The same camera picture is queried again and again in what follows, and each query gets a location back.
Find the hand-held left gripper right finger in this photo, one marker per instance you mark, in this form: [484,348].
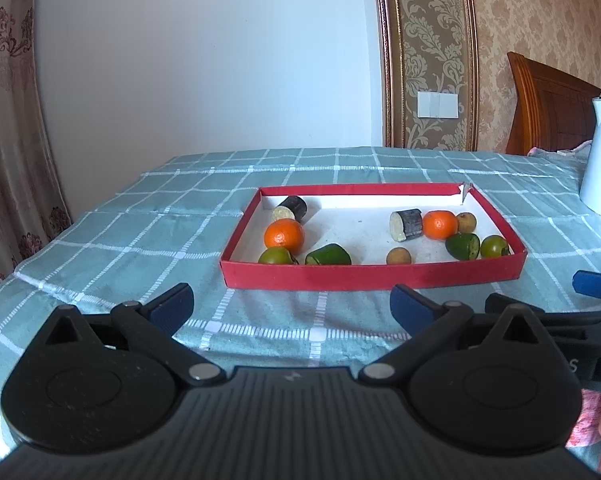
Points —
[410,307]

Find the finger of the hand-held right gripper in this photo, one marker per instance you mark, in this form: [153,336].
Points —
[580,319]
[597,286]

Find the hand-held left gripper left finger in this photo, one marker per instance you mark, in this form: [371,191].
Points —
[173,305]

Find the brown longan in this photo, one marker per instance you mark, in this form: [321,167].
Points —
[399,256]
[466,221]

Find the green avocado half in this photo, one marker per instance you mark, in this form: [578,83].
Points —
[463,246]
[330,255]

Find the orange mandarin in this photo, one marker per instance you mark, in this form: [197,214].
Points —
[439,225]
[284,236]

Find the red cardboard box tray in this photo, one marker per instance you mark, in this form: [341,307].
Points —
[360,230]

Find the green persimmon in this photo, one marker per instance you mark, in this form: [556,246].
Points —
[494,246]
[275,256]

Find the pink floral blanket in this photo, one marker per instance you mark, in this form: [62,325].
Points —
[592,410]

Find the teal checked bedsheet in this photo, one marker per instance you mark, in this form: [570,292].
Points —
[130,240]

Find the pink bedding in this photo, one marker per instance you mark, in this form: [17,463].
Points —
[555,150]

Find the patterned curtain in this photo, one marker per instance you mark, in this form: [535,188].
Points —
[10,110]

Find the gold framed wallpaper panel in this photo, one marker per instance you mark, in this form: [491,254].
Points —
[430,35]

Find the white wall switch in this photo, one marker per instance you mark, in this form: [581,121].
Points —
[438,105]

